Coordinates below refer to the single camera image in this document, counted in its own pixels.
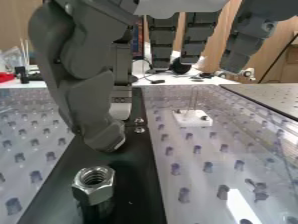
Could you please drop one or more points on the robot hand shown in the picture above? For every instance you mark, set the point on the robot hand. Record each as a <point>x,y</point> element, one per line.
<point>84,50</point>

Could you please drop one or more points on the thin stick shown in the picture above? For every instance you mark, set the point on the thin stick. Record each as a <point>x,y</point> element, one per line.
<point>193,100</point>

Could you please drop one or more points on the small white block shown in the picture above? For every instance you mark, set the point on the small white block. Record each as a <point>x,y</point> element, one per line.
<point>192,119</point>

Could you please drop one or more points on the steel hex nut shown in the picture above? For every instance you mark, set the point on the steel hex nut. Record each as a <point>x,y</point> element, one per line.
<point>93,186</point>

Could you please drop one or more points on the black plate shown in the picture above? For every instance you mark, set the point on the black plate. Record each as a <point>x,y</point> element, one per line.
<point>134,186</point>

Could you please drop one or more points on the clear box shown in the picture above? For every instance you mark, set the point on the clear box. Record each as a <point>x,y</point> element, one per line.
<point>221,150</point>

